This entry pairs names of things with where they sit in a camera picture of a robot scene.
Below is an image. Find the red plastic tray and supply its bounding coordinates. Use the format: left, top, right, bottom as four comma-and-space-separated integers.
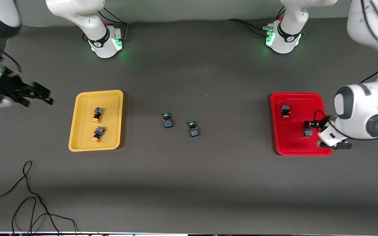
270, 92, 333, 156

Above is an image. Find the green mushroom push button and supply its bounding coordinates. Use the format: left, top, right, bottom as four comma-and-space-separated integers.
162, 112, 174, 129
187, 121, 201, 137

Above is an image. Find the yellow plastic tray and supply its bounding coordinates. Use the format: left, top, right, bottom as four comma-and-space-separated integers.
68, 90, 124, 152

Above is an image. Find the yellow mushroom push button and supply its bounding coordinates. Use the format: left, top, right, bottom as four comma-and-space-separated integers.
91, 126, 106, 143
91, 107, 104, 123

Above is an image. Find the thin black loose cable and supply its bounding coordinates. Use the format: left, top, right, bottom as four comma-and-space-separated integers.
0, 161, 79, 236

